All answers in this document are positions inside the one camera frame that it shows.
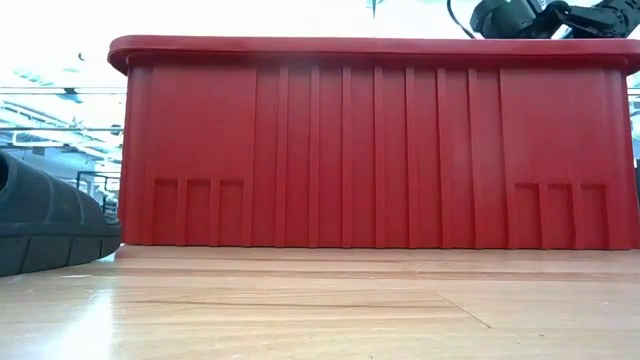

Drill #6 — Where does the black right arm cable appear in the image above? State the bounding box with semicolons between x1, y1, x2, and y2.
445;0;477;41

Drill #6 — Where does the black rubber slide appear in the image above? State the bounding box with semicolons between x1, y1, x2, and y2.
0;148;124;279

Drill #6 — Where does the red plastic bin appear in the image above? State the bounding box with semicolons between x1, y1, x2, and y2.
107;34;640;251

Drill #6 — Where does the black metal stand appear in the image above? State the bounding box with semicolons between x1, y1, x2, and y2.
75;169;123;217

